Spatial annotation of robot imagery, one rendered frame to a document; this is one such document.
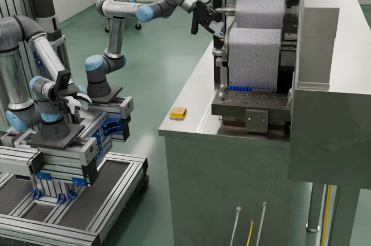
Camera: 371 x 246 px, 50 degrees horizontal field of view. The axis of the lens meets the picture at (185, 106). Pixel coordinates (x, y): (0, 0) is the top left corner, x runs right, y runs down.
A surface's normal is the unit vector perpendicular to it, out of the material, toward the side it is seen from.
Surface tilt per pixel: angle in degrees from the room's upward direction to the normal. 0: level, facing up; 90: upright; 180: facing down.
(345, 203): 90
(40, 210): 0
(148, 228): 0
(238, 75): 90
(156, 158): 0
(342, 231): 90
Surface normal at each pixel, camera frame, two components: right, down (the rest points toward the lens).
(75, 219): -0.05, -0.88
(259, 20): -0.26, 0.50
